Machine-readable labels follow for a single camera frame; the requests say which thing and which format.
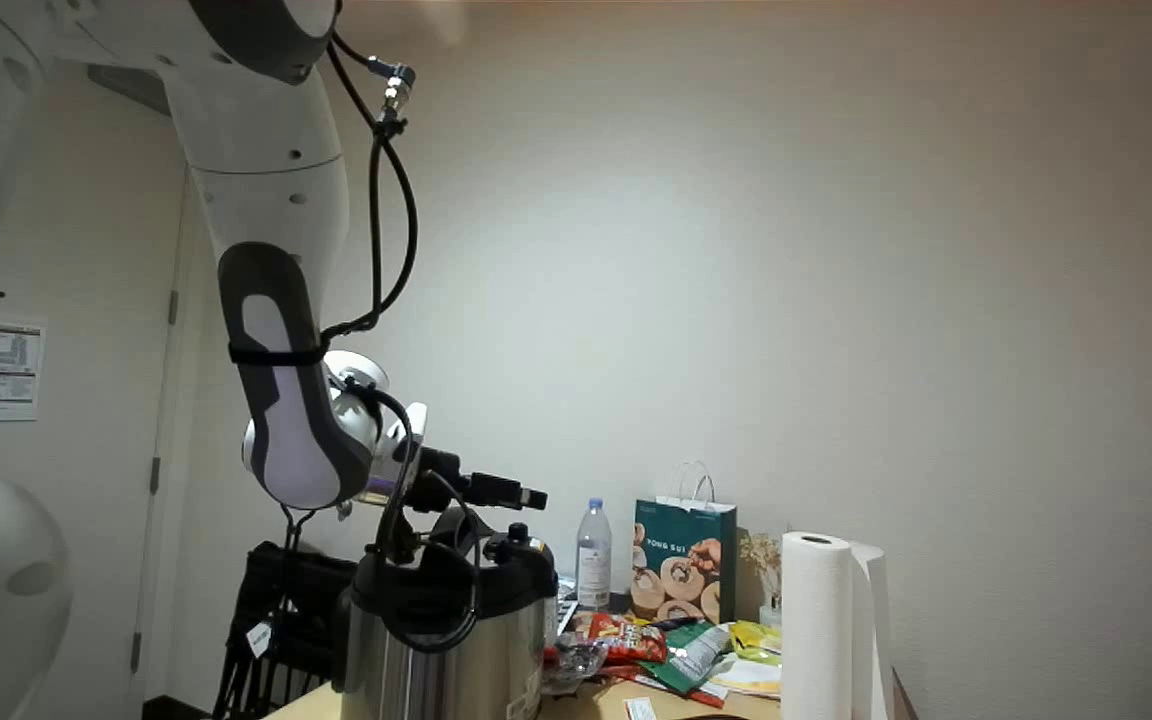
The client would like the yellow wipes packet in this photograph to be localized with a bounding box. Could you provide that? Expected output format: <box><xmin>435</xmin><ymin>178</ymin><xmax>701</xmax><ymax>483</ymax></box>
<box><xmin>726</xmin><ymin>620</ymin><xmax>781</xmax><ymax>664</ymax></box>

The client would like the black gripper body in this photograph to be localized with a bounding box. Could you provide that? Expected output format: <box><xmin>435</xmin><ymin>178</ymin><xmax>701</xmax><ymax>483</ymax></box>
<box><xmin>395</xmin><ymin>447</ymin><xmax>468</xmax><ymax>510</ymax></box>

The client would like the red snack packet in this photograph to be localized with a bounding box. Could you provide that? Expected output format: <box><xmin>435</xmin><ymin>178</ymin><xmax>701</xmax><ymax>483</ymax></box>
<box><xmin>544</xmin><ymin>613</ymin><xmax>669</xmax><ymax>689</ymax></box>

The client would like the green paper gift bag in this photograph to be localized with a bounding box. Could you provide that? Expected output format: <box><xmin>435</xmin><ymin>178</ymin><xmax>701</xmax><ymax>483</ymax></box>
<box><xmin>627</xmin><ymin>477</ymin><xmax>737</xmax><ymax>622</ymax></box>

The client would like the black folding cart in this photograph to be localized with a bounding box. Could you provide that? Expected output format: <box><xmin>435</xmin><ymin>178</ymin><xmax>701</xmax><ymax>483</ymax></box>
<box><xmin>207</xmin><ymin>515</ymin><xmax>351</xmax><ymax>720</ymax></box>

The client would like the white paper towel roll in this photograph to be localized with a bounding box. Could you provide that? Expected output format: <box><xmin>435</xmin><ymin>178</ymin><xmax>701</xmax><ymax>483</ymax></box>
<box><xmin>781</xmin><ymin>533</ymin><xmax>894</xmax><ymax>720</ymax></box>

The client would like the black steel pressure cooker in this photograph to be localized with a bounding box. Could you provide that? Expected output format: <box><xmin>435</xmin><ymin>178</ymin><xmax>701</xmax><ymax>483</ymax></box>
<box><xmin>340</xmin><ymin>507</ymin><xmax>555</xmax><ymax>720</ymax></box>

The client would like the black cooker power cable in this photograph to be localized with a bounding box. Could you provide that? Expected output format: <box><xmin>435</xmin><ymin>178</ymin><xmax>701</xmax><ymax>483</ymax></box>
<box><xmin>354</xmin><ymin>382</ymin><xmax>499</xmax><ymax>655</ymax></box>

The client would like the clear plastic water bottle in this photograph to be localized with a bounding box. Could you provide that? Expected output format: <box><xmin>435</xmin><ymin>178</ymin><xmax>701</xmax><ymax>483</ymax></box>
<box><xmin>577</xmin><ymin>496</ymin><xmax>613</xmax><ymax>606</ymax></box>

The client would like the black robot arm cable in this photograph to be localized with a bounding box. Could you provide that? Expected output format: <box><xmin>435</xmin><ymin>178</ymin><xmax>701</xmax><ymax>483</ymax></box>
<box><xmin>312</xmin><ymin>25</ymin><xmax>423</xmax><ymax>342</ymax></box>

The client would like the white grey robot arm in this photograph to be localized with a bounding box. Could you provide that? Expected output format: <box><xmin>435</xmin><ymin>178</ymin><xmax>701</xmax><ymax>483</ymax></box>
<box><xmin>0</xmin><ymin>0</ymin><xmax>416</xmax><ymax>720</ymax></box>

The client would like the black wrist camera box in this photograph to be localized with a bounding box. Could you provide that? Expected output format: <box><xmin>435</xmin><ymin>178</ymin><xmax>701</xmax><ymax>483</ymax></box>
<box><xmin>463</xmin><ymin>471</ymin><xmax>546</xmax><ymax>510</ymax></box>

